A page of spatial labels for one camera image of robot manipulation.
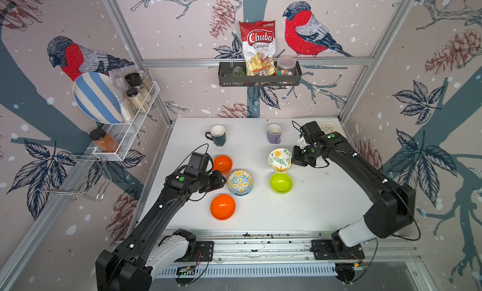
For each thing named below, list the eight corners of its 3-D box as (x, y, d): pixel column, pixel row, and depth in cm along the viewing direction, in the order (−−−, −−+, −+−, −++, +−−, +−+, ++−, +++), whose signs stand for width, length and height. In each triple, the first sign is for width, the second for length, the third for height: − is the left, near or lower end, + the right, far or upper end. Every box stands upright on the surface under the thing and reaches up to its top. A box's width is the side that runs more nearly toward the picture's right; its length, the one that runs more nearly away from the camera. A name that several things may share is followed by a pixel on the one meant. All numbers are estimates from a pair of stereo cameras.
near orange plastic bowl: (209, 220, 80) (209, 218, 79) (212, 196, 87) (212, 194, 86) (235, 220, 80) (234, 218, 79) (236, 196, 87) (235, 194, 86)
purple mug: (268, 147, 108) (269, 138, 102) (266, 132, 116) (267, 123, 109) (281, 146, 108) (283, 138, 102) (278, 132, 116) (280, 123, 109)
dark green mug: (207, 140, 110) (205, 131, 104) (215, 131, 115) (213, 122, 108) (221, 147, 107) (219, 138, 100) (229, 137, 112) (228, 128, 105)
